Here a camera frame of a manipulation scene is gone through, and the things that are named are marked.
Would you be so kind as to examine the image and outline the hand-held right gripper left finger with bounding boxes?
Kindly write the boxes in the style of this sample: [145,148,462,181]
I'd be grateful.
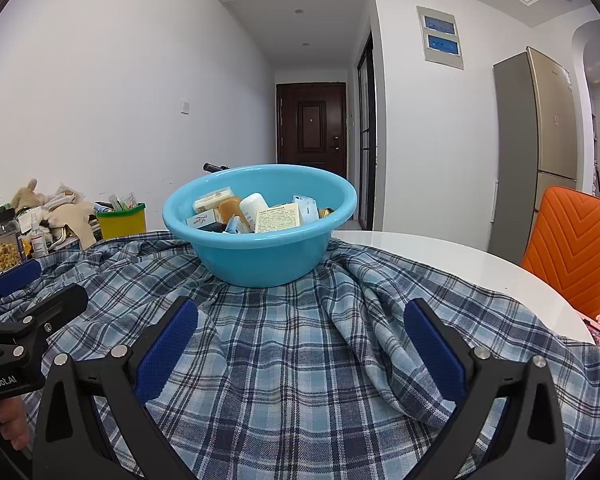
[32,296,216,480]

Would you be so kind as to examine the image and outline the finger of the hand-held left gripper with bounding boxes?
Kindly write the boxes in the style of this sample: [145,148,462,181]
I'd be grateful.
[0,284,90,346]
[0,258,42,302]

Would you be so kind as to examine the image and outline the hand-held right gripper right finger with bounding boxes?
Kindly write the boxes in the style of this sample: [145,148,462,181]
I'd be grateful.
[403,297,567,480]

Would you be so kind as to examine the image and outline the blue plastic basin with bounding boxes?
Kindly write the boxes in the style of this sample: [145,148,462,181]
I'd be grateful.
[162,163,358,288]

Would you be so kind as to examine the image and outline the white plastic bottle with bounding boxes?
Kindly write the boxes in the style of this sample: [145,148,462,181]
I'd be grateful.
[239,192,271,229]

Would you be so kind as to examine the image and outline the person's left hand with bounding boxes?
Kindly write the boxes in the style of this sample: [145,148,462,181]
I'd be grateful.
[0,396,31,453]

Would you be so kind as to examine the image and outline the glass jar with black lid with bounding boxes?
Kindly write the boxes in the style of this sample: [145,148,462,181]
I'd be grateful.
[0,207,26,273]

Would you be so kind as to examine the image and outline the small white spray bottle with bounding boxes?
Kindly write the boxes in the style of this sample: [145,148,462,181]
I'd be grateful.
[29,211,49,259]

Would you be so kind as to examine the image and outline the beige plush toy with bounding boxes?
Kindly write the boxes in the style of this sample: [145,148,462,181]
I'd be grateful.
[11,178,98,251]

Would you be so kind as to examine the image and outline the yellow bin with green rim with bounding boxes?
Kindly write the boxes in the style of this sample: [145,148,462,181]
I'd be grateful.
[96,202,147,241]

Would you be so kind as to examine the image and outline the blue plaid cloth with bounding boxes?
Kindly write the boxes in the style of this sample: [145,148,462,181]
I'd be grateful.
[0,230,600,480]

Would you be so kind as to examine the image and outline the small grey white box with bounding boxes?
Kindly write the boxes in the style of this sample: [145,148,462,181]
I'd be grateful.
[186,210,219,229]

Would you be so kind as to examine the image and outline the tan round bottle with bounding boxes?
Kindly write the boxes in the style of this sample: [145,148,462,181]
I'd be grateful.
[217,196,243,223]

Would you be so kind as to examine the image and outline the white printed carton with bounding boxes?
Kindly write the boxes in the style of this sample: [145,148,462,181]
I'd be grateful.
[254,203,303,234]

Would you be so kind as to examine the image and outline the orange chair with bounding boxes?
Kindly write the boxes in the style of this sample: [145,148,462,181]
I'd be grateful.
[521,186,600,321]

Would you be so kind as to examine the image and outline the grey gold fridge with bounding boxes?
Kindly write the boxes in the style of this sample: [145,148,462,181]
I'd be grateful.
[487,46,578,266]

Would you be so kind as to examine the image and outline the black framed glass door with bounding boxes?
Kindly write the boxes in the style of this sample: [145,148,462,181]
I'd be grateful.
[356,30,378,231]

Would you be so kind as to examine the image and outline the dark brown door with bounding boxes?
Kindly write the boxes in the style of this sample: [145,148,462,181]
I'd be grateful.
[275,81,348,181]

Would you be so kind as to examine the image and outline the wall electrical panel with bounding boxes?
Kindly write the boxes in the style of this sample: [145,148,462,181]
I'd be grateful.
[416,6,466,71]

